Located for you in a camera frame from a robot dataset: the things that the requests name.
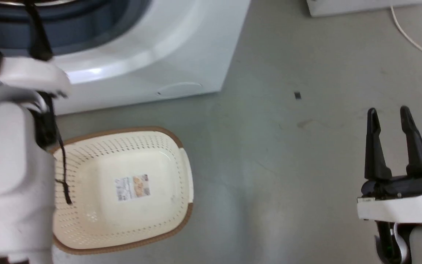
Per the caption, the thin white floor cable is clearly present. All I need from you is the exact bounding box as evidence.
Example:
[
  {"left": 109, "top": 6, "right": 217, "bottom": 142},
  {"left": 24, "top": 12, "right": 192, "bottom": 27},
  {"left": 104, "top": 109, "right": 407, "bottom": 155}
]
[{"left": 390, "top": 5, "right": 422, "bottom": 61}]

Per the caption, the white appliance base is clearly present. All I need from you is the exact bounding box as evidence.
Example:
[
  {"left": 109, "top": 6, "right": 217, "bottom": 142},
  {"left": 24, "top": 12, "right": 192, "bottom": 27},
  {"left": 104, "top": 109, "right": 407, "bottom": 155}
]
[{"left": 306, "top": 0, "right": 422, "bottom": 18}]

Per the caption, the cream perforated plastic laundry basket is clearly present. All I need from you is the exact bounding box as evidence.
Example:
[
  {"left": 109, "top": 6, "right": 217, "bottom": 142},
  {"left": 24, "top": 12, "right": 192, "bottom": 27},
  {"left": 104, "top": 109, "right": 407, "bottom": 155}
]
[{"left": 48, "top": 126, "right": 195, "bottom": 255}]

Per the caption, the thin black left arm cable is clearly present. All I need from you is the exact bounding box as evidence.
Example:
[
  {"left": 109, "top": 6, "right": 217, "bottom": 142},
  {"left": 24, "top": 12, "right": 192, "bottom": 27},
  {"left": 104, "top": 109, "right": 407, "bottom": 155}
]
[{"left": 32, "top": 92, "right": 73, "bottom": 206}]

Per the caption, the paper product label sticker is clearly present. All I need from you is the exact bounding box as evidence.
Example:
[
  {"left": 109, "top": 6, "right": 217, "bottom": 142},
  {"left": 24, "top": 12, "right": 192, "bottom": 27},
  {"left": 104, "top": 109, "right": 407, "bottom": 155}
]
[{"left": 115, "top": 175, "right": 150, "bottom": 201}]

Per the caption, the dark grey door gasket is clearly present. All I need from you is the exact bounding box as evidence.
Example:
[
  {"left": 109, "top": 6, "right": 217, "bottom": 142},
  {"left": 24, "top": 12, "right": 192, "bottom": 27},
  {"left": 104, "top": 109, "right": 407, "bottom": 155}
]
[{"left": 0, "top": 0, "right": 150, "bottom": 58}]

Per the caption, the steel washing machine drum rim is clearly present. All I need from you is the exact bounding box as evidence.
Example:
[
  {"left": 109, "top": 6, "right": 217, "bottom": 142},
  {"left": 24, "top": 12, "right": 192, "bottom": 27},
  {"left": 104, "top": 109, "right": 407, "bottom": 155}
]
[{"left": 0, "top": 0, "right": 78, "bottom": 7}]

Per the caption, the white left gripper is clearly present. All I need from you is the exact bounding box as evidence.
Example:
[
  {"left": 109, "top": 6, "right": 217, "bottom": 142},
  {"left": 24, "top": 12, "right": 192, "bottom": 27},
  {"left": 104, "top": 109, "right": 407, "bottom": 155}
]
[{"left": 0, "top": 0, "right": 71, "bottom": 104}]

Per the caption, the white front-load washing machine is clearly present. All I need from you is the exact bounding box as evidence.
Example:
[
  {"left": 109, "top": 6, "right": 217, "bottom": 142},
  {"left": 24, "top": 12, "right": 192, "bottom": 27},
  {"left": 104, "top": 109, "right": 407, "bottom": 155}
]
[{"left": 0, "top": 0, "right": 252, "bottom": 116}]

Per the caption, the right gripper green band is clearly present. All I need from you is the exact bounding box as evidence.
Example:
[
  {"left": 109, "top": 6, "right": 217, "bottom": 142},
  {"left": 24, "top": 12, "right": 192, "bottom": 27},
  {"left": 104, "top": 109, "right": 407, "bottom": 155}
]
[{"left": 357, "top": 105, "right": 422, "bottom": 223}]

